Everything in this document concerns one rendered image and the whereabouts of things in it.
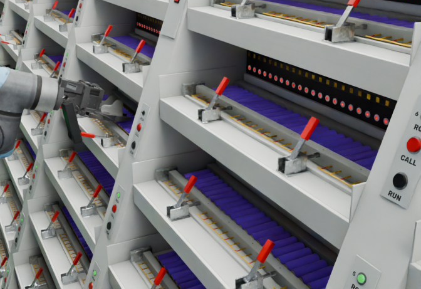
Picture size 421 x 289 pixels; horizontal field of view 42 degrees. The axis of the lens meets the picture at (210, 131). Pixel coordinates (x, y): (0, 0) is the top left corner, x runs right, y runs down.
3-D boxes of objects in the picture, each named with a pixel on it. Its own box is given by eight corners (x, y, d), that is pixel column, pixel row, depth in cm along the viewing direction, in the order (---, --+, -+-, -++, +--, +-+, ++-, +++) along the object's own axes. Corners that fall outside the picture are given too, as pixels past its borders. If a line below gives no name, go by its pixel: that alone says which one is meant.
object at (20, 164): (25, 213, 195) (20, 178, 190) (0, 155, 245) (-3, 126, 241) (81, 201, 204) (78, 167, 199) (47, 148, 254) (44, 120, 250)
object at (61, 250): (75, 333, 136) (70, 286, 132) (30, 225, 187) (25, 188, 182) (151, 308, 145) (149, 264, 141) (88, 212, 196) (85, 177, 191)
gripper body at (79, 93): (108, 91, 144) (62, 81, 138) (99, 121, 146) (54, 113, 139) (99, 84, 151) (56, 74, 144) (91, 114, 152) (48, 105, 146)
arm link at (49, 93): (36, 113, 137) (29, 103, 145) (54, 117, 139) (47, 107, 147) (44, 79, 135) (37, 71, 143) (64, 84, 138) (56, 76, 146)
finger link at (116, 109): (137, 105, 148) (104, 96, 145) (131, 125, 149) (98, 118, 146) (135, 102, 151) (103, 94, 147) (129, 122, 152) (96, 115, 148)
